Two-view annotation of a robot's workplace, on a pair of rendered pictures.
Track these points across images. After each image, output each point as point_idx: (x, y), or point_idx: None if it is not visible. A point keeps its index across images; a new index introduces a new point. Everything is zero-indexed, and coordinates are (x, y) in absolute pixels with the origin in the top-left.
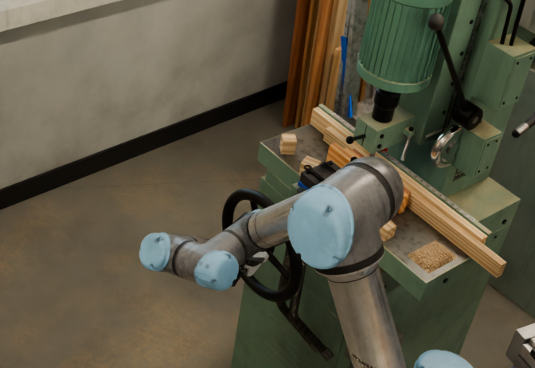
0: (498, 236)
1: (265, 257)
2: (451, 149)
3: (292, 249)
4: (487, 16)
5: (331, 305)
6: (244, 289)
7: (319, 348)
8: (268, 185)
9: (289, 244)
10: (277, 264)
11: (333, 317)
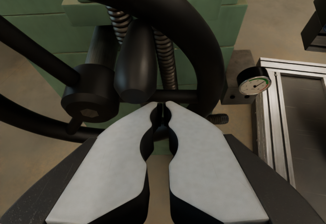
0: None
1: (213, 124)
2: None
3: (204, 35)
4: None
5: (182, 79)
6: (87, 123)
7: (216, 121)
8: (10, 17)
9: (190, 26)
10: (156, 96)
11: (187, 87)
